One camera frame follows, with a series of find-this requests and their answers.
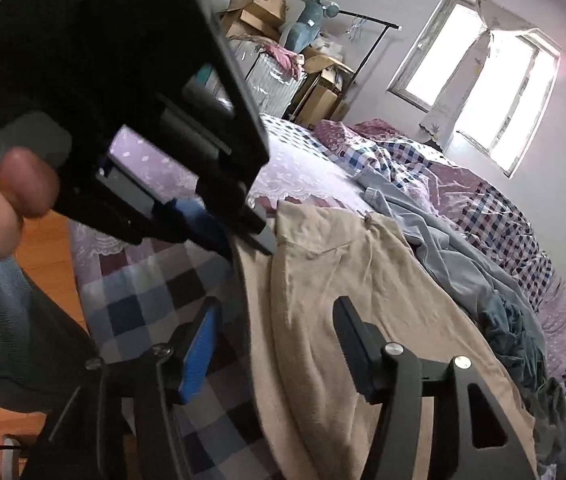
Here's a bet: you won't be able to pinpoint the brown cardboard box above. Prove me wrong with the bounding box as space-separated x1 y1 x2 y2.
223 20 284 43

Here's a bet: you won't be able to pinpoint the white ribbed suitcase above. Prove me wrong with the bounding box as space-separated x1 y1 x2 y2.
228 40 308 118

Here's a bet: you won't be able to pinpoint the wire clothes hangers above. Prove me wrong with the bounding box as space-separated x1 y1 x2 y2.
345 15 368 41

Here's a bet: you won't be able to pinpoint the plain cardboard box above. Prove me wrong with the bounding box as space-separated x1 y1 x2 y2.
295 72 348 131

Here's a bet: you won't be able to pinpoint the checkered purple quilt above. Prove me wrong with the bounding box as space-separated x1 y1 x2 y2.
313 119 566 411

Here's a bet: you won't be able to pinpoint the blue grey plush toy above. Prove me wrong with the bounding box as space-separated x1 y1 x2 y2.
280 0 341 53

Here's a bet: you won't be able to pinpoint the light blue garment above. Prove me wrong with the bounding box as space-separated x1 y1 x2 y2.
358 165 544 321

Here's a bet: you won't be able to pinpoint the pink cloth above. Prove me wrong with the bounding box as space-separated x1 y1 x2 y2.
263 42 304 78

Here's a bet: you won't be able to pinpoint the white printed curtain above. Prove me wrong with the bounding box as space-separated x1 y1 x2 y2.
418 0 538 146

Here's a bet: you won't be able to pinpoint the black clothes rack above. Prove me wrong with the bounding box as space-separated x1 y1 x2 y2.
338 7 404 81

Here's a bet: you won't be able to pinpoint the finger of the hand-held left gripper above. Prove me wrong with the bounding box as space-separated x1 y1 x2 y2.
196 179 280 257
98 155 234 261

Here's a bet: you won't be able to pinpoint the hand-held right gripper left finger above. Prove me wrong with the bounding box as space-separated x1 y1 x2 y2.
20 296 222 480

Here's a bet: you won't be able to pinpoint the person's left hand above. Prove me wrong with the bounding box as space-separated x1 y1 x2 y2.
0 34 62 306

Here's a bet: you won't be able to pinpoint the window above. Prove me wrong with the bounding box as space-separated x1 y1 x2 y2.
388 0 564 178

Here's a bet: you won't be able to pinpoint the beige t-shirt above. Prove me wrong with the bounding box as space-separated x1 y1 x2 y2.
235 200 538 480

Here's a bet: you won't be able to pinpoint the person's leg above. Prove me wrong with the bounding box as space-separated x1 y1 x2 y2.
0 255 106 406

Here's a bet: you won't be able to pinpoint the olive grey t-shirt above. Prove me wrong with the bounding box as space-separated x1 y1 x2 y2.
533 375 566 456

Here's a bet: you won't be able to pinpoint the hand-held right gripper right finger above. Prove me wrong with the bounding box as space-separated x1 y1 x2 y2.
333 296 538 480

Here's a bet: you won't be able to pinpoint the cardboard box with logo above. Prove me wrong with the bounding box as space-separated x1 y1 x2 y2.
220 0 288 36

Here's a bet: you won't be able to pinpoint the teal t-shirt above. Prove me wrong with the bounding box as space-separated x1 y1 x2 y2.
480 292 546 386

